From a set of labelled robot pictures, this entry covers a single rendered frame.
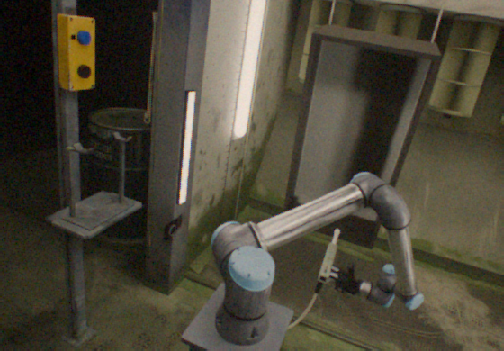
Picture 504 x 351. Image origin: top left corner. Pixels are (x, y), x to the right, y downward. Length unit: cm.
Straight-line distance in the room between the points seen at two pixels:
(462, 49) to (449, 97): 36
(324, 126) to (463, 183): 151
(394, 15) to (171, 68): 184
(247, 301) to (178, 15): 127
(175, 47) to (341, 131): 116
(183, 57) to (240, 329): 120
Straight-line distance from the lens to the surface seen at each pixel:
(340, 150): 232
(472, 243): 328
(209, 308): 135
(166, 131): 183
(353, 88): 216
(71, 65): 141
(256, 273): 110
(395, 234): 144
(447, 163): 334
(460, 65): 299
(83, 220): 153
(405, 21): 297
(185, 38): 171
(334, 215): 136
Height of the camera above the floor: 158
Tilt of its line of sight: 20 degrees down
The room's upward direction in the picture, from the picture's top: 10 degrees clockwise
